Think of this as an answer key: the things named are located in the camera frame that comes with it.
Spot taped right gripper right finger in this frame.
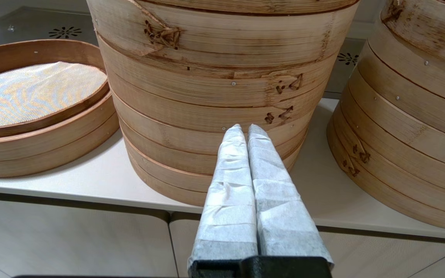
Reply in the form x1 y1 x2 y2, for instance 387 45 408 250
248 124 334 267

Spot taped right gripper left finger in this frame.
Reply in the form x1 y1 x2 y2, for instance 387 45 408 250
188 124 258 271

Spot large bamboo steamer basket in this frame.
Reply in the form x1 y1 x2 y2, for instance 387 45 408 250
87 0 358 134
380 0 445 72
327 23 445 232
119 97 312 207

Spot small bamboo steamer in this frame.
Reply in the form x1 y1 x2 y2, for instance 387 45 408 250
0 39 119 178

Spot grey mesh steamer liner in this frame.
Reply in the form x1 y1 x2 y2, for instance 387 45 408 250
0 61 108 130

